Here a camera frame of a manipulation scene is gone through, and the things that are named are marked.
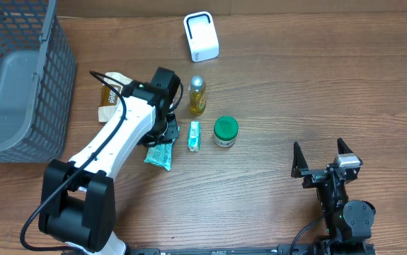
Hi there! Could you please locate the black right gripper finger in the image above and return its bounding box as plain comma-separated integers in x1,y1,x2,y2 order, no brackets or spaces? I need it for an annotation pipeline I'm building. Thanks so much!
291,142,309,178
337,137,352,154

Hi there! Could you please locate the light teal snack packet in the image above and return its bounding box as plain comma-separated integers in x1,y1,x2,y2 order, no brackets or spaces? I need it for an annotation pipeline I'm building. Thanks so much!
144,139,176,171

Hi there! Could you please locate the small teal white box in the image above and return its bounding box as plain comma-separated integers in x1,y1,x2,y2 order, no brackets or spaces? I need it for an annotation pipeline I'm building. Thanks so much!
188,120,201,152

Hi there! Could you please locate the yellow Vim dish soap bottle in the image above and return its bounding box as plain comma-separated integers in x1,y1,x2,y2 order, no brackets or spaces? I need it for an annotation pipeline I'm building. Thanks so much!
188,75,207,116

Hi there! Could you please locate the green-capped white bottle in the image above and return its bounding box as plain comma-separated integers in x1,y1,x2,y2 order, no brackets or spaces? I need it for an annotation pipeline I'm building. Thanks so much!
214,115,239,147

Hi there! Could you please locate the cream brown bread bag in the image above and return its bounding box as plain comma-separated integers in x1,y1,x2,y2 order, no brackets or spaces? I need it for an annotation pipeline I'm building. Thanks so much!
98,72,132,123

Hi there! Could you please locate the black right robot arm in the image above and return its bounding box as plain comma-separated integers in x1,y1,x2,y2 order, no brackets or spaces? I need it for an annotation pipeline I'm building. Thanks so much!
289,138,376,254

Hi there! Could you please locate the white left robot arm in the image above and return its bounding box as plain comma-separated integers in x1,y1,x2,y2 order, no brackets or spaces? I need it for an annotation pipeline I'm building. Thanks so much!
31,67,183,254

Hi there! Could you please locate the white barcode scanner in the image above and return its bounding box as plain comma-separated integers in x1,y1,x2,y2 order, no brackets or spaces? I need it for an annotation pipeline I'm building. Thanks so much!
183,11,219,62

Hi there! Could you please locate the dark grey plastic basket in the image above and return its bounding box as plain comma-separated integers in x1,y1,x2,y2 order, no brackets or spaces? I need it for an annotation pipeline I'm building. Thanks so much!
0,0,76,163

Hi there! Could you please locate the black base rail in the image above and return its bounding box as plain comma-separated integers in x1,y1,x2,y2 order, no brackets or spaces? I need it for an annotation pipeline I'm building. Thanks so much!
127,244,376,255

